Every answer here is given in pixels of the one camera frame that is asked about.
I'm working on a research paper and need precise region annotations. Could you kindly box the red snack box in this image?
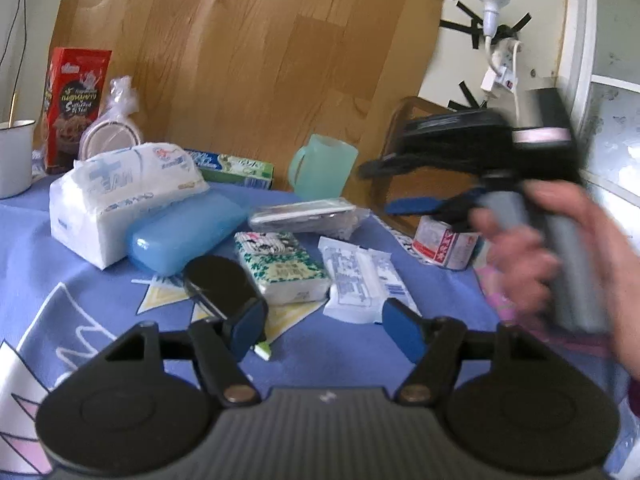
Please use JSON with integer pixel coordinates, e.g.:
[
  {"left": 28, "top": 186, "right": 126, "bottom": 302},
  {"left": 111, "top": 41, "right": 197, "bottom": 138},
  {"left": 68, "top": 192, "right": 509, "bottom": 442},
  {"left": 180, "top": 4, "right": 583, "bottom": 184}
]
[{"left": 42, "top": 47, "right": 113, "bottom": 176}]

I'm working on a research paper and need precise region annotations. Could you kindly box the clear silver packet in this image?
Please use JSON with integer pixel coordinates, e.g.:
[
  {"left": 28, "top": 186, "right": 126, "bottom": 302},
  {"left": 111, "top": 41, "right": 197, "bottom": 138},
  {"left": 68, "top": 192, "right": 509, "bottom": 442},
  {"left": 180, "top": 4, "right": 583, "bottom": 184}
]
[{"left": 248, "top": 199, "right": 371, "bottom": 240}]

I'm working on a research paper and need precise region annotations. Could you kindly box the green pocket tissue pack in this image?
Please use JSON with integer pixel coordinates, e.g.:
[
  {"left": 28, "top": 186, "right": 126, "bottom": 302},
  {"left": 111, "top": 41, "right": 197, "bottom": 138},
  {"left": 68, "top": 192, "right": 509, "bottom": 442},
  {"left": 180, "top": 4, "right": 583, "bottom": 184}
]
[{"left": 234, "top": 231, "right": 332, "bottom": 306}]

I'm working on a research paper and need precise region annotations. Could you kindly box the green plastic cup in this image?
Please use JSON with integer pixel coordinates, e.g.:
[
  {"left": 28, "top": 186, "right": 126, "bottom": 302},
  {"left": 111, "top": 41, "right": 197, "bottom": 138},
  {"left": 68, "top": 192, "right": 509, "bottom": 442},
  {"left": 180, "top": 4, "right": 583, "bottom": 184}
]
[{"left": 287, "top": 134, "right": 358, "bottom": 201}]

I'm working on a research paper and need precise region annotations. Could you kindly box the white blue tissue pack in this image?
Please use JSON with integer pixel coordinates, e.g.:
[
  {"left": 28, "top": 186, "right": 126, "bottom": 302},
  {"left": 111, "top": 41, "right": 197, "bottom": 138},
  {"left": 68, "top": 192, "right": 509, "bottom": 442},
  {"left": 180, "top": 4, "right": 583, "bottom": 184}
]
[{"left": 318, "top": 236, "right": 423, "bottom": 326}]

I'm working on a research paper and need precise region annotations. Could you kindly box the green toothpaste box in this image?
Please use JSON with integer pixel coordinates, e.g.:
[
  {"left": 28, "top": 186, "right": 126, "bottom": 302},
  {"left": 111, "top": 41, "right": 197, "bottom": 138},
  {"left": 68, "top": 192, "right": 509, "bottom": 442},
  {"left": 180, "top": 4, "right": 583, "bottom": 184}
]
[{"left": 182, "top": 148, "right": 276, "bottom": 191}]

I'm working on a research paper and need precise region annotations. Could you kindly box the blue plastic case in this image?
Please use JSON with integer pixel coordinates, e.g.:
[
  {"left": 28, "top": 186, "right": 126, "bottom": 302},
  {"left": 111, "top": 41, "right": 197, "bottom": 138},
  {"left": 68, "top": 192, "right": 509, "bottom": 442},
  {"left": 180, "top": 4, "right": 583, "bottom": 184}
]
[{"left": 125, "top": 192, "right": 249, "bottom": 276}]

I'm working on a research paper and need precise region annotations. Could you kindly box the plastic bag of paper bowls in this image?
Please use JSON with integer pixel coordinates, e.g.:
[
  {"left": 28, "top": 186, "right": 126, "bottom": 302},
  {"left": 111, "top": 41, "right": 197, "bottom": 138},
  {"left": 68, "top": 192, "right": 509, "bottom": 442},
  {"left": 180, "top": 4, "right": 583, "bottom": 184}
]
[{"left": 79, "top": 76, "right": 143, "bottom": 161}]

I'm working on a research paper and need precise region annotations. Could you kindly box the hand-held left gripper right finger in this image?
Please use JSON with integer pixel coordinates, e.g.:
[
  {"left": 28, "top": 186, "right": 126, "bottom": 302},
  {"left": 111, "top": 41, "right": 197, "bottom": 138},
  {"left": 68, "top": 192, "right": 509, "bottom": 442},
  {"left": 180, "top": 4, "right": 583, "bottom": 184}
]
[{"left": 381, "top": 298, "right": 548, "bottom": 407}]

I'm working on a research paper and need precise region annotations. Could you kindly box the wooden board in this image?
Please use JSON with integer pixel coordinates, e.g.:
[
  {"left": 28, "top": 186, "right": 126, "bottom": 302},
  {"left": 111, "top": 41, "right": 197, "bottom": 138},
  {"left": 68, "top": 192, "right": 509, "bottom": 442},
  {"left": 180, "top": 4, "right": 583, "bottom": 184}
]
[{"left": 50, "top": 0, "right": 446, "bottom": 206}]

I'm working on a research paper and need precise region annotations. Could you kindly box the black oval folding tool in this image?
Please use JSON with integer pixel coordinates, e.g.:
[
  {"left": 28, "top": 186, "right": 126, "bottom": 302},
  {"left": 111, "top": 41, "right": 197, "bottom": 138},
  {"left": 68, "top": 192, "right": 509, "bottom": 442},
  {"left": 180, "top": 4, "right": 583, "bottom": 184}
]
[{"left": 182, "top": 255, "right": 273, "bottom": 361}]

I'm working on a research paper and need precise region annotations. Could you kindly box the white window frame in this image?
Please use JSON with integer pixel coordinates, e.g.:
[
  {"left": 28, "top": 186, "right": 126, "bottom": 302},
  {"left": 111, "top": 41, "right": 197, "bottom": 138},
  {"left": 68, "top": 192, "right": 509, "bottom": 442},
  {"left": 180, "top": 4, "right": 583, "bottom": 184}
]
[{"left": 555, "top": 0, "right": 640, "bottom": 221}]

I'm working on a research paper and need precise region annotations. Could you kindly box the red white tin can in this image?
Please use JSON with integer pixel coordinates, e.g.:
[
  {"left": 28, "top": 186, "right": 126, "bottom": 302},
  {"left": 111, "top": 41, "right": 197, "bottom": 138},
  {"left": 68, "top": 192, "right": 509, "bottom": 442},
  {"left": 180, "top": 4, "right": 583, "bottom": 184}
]
[{"left": 412, "top": 215, "right": 481, "bottom": 271}]

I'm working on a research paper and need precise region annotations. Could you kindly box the white power strip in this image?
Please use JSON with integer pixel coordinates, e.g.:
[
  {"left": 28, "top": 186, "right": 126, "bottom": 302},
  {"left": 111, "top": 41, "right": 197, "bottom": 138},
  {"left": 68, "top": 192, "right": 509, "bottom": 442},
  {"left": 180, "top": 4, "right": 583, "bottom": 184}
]
[{"left": 482, "top": 40, "right": 523, "bottom": 93}]

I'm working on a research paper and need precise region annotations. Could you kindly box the large white tissue pack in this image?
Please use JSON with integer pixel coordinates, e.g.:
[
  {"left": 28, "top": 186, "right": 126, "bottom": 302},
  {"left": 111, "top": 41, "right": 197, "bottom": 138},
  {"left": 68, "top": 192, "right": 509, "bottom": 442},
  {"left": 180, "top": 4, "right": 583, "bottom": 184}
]
[{"left": 48, "top": 142, "right": 211, "bottom": 268}]

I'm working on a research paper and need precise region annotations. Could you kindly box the black wall cable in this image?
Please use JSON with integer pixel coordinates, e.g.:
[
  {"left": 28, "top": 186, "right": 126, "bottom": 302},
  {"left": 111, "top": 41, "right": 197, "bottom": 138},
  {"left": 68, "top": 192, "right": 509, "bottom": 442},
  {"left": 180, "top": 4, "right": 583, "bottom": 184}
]
[{"left": 0, "top": 0, "right": 30, "bottom": 96}]

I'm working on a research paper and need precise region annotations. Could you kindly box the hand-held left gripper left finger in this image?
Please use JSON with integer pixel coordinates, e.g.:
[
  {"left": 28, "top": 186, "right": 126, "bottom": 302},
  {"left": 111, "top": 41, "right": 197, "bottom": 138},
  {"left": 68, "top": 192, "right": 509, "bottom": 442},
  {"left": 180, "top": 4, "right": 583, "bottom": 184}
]
[{"left": 102, "top": 300, "right": 268, "bottom": 407}]

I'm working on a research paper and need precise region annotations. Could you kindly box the white enamel mug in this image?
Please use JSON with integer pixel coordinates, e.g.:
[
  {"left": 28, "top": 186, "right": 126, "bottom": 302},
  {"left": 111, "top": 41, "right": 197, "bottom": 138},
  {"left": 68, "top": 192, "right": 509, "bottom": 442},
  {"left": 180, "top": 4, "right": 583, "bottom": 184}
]
[{"left": 0, "top": 119, "right": 37, "bottom": 200}]

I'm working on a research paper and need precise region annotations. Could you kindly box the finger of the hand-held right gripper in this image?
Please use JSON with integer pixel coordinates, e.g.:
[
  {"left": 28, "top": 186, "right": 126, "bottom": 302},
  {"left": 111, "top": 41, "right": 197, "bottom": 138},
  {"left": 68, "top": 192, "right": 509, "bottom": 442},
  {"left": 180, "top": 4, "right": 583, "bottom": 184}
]
[
  {"left": 384, "top": 194, "right": 481, "bottom": 223},
  {"left": 357, "top": 156, "right": 431, "bottom": 180}
]

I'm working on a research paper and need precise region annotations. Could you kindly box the blue printed tablecloth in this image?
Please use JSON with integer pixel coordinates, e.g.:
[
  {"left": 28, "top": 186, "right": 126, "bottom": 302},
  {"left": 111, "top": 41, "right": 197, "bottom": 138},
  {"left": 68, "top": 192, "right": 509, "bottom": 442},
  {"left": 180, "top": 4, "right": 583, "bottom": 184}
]
[{"left": 0, "top": 160, "right": 640, "bottom": 480}]

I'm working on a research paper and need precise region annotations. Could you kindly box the person's right hand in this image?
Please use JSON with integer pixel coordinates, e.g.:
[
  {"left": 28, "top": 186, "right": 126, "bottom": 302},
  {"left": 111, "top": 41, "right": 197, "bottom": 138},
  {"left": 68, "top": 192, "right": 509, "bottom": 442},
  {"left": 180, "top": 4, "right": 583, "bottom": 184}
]
[{"left": 472, "top": 182, "right": 640, "bottom": 378}]

